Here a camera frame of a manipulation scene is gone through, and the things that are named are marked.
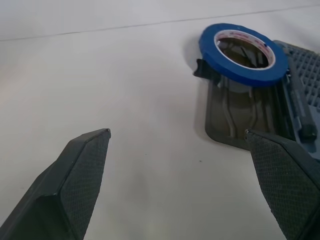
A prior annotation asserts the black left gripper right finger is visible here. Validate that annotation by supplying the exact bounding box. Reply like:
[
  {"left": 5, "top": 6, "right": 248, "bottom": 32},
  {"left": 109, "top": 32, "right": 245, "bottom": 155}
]
[{"left": 244, "top": 128, "right": 320, "bottom": 240}]

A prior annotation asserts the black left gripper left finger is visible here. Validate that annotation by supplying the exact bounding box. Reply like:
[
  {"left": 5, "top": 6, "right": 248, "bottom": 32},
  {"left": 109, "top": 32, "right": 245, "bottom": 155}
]
[{"left": 0, "top": 128, "right": 112, "bottom": 240}]

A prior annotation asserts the grey plastic case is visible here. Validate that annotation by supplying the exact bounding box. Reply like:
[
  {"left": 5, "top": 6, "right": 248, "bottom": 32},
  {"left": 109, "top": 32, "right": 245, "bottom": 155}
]
[{"left": 192, "top": 39, "right": 320, "bottom": 162}]

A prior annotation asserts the blue tape roll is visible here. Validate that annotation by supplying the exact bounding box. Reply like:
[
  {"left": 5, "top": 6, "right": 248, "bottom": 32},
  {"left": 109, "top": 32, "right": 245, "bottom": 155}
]
[{"left": 199, "top": 23, "right": 289, "bottom": 88}]

